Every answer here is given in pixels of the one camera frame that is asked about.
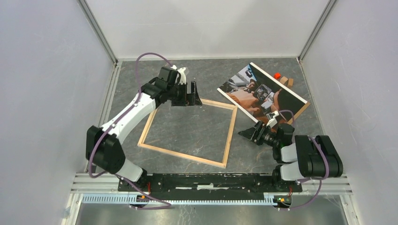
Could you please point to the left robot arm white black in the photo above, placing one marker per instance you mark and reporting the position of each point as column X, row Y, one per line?
column 104, row 143

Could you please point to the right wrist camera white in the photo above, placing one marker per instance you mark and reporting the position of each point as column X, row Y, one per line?
column 272, row 119

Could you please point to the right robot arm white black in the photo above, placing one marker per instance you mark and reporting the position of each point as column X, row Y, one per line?
column 300, row 157

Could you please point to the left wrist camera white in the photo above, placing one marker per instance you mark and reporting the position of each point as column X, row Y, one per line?
column 182, row 72

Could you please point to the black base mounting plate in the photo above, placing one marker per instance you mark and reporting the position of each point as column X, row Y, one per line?
column 214, row 186

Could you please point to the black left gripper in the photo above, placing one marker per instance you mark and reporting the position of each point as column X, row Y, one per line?
column 193, row 98

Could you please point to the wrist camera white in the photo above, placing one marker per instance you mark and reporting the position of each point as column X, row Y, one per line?
column 272, row 119
column 182, row 72

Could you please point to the rectangular wooden block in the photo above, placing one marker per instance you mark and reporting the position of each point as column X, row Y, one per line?
column 290, row 83

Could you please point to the light wooden picture frame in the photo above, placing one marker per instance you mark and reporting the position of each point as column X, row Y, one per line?
column 222, row 164

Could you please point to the aluminium rail with comb strip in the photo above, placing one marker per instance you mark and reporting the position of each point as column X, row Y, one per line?
column 107, row 189

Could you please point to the printed photo with white border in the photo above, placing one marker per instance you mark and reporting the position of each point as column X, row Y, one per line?
column 257, row 93

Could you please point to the small wooden cube block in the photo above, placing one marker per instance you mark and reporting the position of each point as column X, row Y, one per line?
column 283, row 80

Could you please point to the brown cardboard backing board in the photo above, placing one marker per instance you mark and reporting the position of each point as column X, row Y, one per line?
column 299, row 112

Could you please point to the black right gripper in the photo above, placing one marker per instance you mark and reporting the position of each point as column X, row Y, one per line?
column 254, row 133

